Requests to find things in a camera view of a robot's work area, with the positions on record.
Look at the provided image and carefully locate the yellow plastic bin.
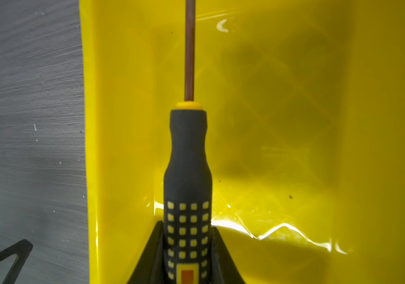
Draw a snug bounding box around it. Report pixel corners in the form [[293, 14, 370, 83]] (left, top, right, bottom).
[[79, 1, 405, 284]]

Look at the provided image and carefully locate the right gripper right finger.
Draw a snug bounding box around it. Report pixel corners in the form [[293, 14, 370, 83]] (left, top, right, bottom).
[[210, 227, 245, 284]]

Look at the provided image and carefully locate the black yellow screwdriver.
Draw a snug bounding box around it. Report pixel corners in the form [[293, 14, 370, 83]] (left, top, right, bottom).
[[163, 1, 213, 284]]

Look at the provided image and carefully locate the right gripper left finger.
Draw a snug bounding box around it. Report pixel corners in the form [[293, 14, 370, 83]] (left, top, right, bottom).
[[127, 221, 165, 284]]

